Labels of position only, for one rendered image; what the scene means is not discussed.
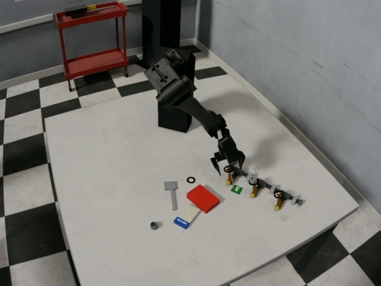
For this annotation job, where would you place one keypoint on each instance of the red block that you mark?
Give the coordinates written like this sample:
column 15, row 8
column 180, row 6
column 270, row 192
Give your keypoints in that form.
column 203, row 198

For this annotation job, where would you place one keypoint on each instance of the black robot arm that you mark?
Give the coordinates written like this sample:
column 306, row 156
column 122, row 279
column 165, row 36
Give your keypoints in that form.
column 175, row 91

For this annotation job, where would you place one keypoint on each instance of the green tag with silver chain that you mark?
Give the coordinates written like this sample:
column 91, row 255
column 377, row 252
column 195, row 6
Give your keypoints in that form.
column 236, row 189

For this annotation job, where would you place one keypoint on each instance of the dark grey short cylinder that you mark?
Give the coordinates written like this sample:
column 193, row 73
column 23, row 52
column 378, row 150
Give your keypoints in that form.
column 154, row 225

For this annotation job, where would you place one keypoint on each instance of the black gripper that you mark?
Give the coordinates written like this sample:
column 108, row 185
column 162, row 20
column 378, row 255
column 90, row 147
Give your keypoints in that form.
column 217, row 158

